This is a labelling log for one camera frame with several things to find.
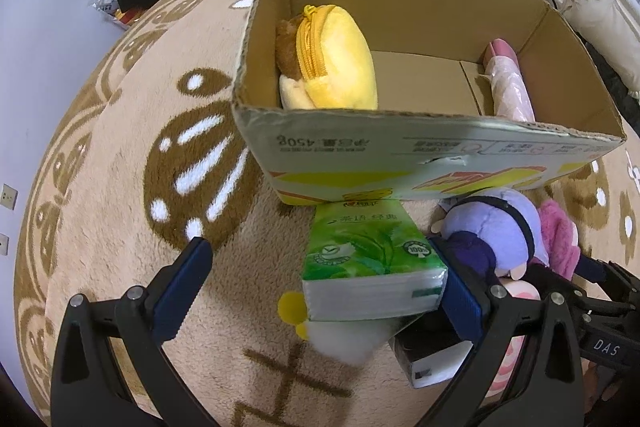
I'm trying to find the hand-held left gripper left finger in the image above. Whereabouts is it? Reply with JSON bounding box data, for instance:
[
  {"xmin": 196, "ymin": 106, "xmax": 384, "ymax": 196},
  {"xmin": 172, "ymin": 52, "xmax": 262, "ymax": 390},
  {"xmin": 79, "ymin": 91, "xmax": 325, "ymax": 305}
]
[{"xmin": 50, "ymin": 236, "xmax": 216, "ymax": 427}]

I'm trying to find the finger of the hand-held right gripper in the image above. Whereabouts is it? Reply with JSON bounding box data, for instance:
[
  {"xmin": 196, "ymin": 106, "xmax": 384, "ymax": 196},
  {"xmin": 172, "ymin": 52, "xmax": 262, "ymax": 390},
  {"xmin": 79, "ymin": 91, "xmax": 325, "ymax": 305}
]
[{"xmin": 574, "ymin": 255, "xmax": 640, "ymax": 309}]

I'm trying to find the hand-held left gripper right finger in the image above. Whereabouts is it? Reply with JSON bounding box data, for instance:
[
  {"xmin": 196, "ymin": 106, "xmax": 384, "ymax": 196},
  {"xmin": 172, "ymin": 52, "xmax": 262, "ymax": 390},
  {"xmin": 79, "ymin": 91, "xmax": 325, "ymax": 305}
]
[{"xmin": 417, "ymin": 237, "xmax": 586, "ymax": 427}]

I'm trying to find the pale pink striped plush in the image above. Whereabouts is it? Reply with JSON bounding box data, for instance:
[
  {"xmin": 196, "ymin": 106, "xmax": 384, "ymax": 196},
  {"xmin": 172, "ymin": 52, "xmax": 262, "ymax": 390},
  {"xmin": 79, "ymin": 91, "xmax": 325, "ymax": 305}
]
[{"xmin": 487, "ymin": 277, "xmax": 541, "ymax": 400}]

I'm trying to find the pink fuzzy plush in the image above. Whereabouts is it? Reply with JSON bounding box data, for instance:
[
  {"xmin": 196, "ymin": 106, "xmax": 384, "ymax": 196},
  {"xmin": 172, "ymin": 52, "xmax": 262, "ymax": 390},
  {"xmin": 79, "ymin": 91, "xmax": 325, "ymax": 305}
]
[{"xmin": 537, "ymin": 199, "xmax": 581, "ymax": 280}]

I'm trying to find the purple plush doll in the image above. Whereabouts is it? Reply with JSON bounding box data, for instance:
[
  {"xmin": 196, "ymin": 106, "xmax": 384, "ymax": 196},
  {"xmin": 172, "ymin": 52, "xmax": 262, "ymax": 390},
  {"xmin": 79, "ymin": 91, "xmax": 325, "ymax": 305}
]
[{"xmin": 432, "ymin": 188, "xmax": 551, "ymax": 280}]

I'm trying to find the green tissue pack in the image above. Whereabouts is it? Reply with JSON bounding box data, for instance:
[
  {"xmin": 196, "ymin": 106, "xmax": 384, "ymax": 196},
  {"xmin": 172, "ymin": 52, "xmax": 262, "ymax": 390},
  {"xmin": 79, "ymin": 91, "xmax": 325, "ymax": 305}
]
[{"xmin": 301, "ymin": 199, "xmax": 448, "ymax": 323}]

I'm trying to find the white plush with yellow parts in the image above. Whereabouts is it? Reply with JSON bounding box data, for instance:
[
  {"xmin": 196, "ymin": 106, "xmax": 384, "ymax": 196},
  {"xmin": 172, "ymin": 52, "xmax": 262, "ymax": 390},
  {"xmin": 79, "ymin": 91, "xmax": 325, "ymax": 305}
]
[{"xmin": 277, "ymin": 291, "xmax": 416, "ymax": 365}]

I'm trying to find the cardboard box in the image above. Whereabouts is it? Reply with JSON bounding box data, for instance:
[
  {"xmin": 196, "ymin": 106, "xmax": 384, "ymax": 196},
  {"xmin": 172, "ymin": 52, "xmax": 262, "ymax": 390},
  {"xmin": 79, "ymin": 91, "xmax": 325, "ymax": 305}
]
[{"xmin": 231, "ymin": 0, "xmax": 627, "ymax": 206}]

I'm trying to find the black and white packet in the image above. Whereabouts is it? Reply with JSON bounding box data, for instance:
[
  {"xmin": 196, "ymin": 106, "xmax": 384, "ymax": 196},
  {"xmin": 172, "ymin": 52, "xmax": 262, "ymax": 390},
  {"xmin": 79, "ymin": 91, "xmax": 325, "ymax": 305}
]
[{"xmin": 392, "ymin": 322, "xmax": 476, "ymax": 389}]

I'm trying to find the beige brown patterned rug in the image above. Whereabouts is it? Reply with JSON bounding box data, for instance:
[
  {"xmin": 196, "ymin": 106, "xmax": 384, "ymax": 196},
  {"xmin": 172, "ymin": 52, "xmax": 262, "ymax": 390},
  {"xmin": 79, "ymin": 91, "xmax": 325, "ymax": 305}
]
[{"xmin": 12, "ymin": 0, "xmax": 640, "ymax": 427}]

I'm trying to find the long shiny pink toy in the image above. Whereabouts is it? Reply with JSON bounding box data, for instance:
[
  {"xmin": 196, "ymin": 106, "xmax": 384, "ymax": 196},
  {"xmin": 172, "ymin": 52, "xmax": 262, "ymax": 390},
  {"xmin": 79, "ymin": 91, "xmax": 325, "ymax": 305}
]
[{"xmin": 482, "ymin": 38, "xmax": 537, "ymax": 122}]

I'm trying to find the yellow plush zip pouch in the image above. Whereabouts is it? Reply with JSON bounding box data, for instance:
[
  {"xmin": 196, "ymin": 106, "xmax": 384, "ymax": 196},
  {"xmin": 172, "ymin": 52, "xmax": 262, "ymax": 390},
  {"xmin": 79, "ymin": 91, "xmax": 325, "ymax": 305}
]
[{"xmin": 276, "ymin": 4, "xmax": 379, "ymax": 110}]

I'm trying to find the printed plastic bag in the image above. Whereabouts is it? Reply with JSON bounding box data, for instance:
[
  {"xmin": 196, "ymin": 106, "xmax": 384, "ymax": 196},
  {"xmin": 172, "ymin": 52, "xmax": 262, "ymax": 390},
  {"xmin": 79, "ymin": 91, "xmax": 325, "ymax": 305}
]
[{"xmin": 90, "ymin": 0, "xmax": 151, "ymax": 30}]

